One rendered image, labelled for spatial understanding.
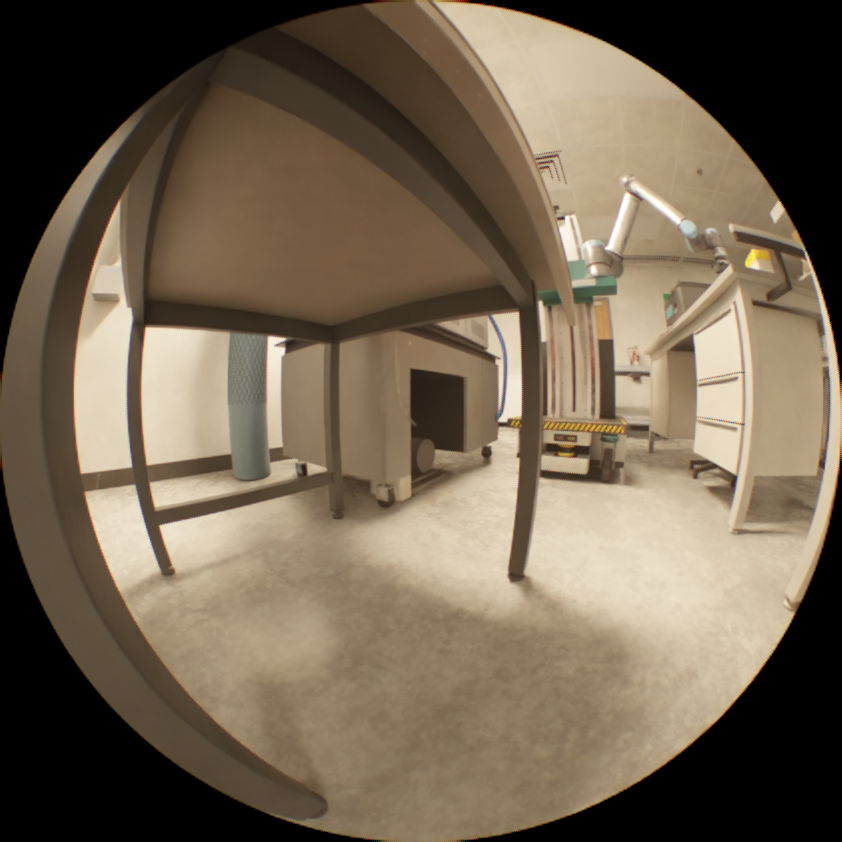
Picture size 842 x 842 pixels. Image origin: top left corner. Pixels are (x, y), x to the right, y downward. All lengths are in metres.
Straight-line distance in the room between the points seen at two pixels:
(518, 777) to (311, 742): 0.26
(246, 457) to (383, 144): 1.50
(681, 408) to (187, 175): 2.38
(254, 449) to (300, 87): 1.51
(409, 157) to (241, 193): 0.22
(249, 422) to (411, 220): 1.33
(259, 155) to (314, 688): 0.68
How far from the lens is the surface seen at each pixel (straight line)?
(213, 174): 0.38
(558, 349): 1.81
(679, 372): 2.24
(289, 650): 0.56
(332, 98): 0.22
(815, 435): 1.54
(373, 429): 0.97
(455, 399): 1.52
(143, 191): 0.33
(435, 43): 0.17
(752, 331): 1.17
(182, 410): 1.84
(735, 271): 1.17
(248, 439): 1.56
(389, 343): 0.97
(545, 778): 0.45
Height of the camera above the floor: 0.42
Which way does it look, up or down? 4 degrees down
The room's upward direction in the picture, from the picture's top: straight up
